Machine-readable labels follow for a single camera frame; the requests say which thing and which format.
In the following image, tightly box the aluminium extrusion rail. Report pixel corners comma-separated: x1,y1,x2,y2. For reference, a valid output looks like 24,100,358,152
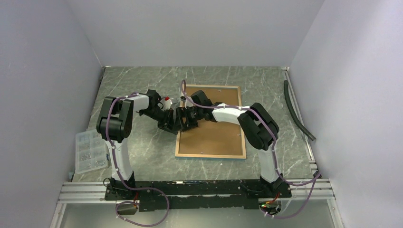
57,179,336,204

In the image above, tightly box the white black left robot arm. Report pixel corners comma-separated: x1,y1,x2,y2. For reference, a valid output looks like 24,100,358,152
96,89,182,200

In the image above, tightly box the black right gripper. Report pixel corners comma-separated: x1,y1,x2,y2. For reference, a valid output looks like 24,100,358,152
172,107,203,133

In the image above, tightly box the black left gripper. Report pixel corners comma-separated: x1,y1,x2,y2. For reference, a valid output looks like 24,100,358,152
141,107,175,133

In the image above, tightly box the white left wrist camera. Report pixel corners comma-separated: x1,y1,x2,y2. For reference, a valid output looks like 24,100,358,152
162,96,173,111

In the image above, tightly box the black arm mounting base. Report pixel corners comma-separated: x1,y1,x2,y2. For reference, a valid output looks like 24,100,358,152
105,179,292,212

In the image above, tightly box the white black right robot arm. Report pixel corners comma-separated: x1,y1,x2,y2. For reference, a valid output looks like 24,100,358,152
173,90,283,197

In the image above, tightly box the blue wooden picture frame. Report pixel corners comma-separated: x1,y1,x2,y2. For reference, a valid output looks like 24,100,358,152
174,84,247,160

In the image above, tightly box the black corrugated hose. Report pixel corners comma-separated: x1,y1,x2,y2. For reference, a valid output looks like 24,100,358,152
283,80,317,141

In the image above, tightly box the clear plastic screw box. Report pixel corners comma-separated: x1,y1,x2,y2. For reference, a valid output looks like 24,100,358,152
75,129,108,174

